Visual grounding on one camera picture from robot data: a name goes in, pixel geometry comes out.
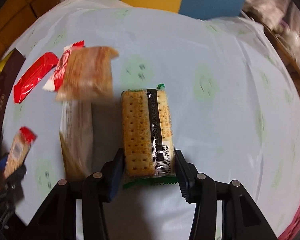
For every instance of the brown pastry clear packet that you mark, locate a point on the brown pastry clear packet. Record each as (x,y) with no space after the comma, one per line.
(90,72)

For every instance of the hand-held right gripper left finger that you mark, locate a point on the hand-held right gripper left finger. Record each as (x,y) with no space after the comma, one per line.
(117,177)

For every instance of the long bread packet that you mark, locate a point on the long bread packet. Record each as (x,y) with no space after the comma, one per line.
(76,135)

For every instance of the grain bar packet red ends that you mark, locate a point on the grain bar packet red ends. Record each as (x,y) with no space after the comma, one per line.
(16,150)

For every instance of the pale printed curtain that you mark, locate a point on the pale printed curtain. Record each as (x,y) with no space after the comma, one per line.
(264,5)

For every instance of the white teapot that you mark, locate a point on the white teapot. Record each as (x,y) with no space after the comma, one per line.
(293,38)

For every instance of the red white snack packet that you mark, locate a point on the red white snack packet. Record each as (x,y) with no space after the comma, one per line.
(59,67)

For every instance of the white printed tablecloth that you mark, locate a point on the white printed tablecloth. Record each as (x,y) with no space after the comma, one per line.
(190,55)

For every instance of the plain red snack packet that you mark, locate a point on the plain red snack packet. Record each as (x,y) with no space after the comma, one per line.
(32,77)

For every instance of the wooden side table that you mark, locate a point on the wooden side table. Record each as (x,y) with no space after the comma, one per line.
(284,53)

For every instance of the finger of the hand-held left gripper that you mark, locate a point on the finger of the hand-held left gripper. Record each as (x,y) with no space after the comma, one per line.
(17,175)
(1,166)

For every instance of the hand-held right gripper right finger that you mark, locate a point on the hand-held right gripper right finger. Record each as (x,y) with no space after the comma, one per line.
(182,180)

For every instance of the pink patterned cloth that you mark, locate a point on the pink patterned cloth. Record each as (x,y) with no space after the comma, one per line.
(299,217)

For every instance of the cracker packet green ends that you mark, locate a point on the cracker packet green ends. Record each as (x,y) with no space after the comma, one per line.
(137,130)

